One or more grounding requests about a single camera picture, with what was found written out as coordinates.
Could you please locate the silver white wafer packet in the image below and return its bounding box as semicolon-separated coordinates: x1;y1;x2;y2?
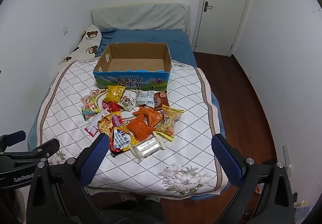
129;137;166;163

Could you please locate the colourful candy bag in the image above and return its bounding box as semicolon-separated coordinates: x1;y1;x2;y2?
82;98;100;120

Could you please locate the orange snack packet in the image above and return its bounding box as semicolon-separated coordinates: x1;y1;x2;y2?
133;106;164;127
127;114;155;141

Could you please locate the small red snack packet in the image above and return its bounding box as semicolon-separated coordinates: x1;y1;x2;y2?
101;101;122;113

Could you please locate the green pickled snack packet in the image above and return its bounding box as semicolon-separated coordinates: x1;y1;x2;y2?
118;95;135;111

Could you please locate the yellow snack bag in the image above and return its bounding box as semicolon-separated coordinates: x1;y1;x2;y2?
103;85;126;103

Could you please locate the brown snack packet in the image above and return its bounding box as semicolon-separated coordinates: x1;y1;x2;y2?
154;90;169;110

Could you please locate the red white spicy strip packet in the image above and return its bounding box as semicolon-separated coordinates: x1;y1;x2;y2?
85;109;110;137

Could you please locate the cardboard milk box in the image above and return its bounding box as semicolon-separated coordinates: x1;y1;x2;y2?
93;42;172;90

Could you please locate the bear print long pillow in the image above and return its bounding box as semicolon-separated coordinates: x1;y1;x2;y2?
61;24;101;65

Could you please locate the blue bed sheet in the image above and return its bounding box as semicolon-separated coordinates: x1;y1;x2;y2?
27;26;228;199

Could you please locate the white door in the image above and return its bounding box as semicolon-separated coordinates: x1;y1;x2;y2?
194;0;248;56

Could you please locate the wall power strip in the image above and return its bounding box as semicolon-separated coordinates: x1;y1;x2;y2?
282;144;292;177

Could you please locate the wall socket by bed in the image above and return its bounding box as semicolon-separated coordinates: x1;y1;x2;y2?
63;27;68;35

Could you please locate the door handle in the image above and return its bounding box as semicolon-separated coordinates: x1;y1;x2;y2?
204;1;213;12

